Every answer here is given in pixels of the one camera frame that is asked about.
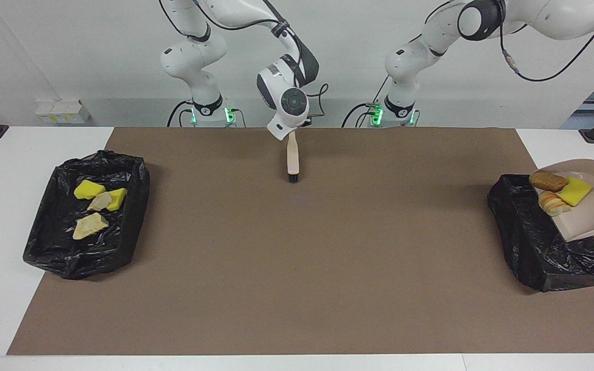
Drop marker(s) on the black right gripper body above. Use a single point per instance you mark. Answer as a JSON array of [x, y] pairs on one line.
[[304, 122]]

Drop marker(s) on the beige hand brush black bristles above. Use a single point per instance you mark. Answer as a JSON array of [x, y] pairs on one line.
[[293, 154]]

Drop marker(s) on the rounded yellow sponge piece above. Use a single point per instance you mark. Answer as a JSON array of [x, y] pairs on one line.
[[117, 198]]

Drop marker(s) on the striped croissant piece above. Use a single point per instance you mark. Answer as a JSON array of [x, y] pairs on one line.
[[100, 201], [89, 225]]

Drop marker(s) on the wedge yellow sponge piece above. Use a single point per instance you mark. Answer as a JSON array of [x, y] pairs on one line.
[[89, 189]]

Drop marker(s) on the brown bread roll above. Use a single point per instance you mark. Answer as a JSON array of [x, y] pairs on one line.
[[548, 181]]

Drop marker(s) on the pale layered pastry piece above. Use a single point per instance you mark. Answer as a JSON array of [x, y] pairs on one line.
[[552, 203]]

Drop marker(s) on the notched yellow sponge piece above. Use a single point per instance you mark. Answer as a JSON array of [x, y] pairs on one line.
[[575, 191]]

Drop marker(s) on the beige plastic dustpan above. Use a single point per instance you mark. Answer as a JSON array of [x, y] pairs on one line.
[[593, 211]]

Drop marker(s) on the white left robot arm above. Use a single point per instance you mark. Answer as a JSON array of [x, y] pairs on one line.
[[431, 41]]

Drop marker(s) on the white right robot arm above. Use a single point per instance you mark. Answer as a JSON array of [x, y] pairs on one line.
[[286, 103]]

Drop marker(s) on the black bag lined bin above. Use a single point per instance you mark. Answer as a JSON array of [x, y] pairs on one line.
[[534, 247], [54, 247]]

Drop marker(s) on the brown table mat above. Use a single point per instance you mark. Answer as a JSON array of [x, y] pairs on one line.
[[297, 319]]

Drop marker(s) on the white wall socket box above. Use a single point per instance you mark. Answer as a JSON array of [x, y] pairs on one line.
[[60, 112]]

